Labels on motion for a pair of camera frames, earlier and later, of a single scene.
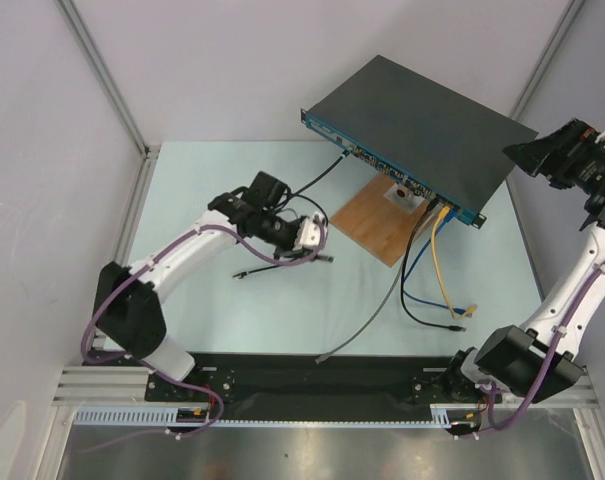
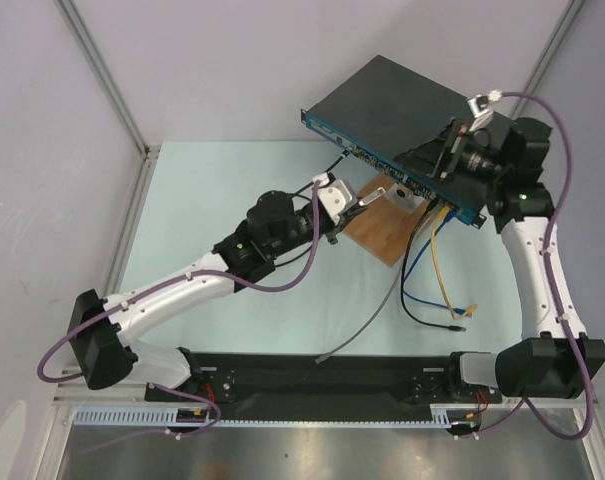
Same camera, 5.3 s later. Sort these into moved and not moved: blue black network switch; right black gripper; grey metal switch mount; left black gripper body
Moved: right black gripper; left black gripper body
Not moved: blue black network switch; grey metal switch mount
